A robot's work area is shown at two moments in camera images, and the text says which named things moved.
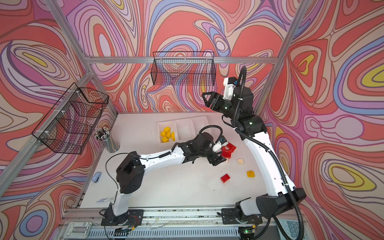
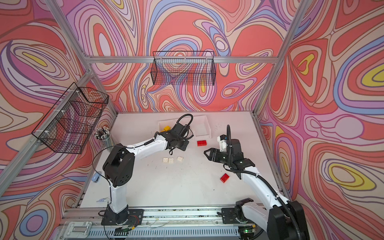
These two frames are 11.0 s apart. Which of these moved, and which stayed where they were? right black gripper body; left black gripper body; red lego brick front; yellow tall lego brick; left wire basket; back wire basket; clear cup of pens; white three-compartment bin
Moved: right black gripper body; left black gripper body
Stayed: yellow tall lego brick; white three-compartment bin; left wire basket; clear cup of pens; back wire basket; red lego brick front
